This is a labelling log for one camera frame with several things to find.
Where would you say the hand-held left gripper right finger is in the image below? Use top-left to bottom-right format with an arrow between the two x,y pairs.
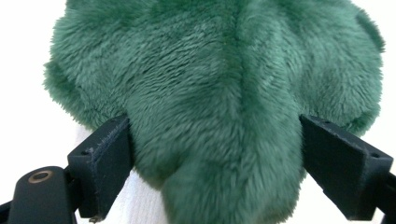
299,114 -> 394,220

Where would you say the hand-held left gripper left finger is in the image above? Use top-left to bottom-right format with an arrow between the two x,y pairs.
67,115 -> 135,220

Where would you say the green plush garment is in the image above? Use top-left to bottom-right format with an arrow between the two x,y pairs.
42,0 -> 387,224

